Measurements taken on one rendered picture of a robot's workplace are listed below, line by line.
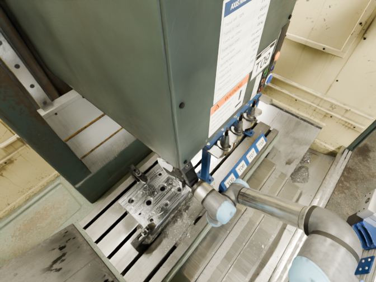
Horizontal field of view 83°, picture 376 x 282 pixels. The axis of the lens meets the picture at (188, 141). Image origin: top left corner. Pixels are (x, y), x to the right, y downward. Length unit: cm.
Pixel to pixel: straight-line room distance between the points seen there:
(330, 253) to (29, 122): 108
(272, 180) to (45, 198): 157
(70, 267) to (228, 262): 85
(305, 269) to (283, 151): 110
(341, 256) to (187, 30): 59
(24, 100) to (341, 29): 144
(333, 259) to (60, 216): 153
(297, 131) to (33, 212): 190
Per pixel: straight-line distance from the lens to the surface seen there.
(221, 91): 47
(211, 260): 130
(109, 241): 120
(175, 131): 40
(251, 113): 108
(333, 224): 71
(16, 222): 189
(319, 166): 179
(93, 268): 147
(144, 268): 114
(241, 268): 133
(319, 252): 66
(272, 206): 81
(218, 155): 95
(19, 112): 103
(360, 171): 286
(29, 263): 155
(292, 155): 165
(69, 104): 103
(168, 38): 29
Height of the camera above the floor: 201
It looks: 54 degrees down
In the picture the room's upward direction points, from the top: 2 degrees counter-clockwise
